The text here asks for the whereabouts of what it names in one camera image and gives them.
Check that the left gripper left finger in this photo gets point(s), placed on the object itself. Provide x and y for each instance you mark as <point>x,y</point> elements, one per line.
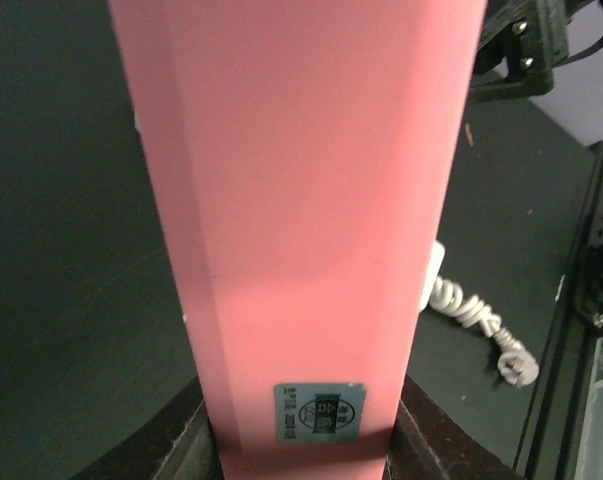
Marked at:
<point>176,443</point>

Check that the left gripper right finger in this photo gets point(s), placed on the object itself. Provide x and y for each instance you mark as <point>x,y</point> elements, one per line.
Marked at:
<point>426,444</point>

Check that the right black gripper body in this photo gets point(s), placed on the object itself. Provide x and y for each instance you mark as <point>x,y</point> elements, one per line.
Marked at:
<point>520,44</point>

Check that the pink triangular plug adapter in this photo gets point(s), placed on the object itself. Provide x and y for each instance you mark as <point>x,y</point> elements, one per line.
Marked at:
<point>299,154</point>

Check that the white power strip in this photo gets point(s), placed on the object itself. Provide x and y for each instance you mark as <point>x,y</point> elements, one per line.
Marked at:
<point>435,261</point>

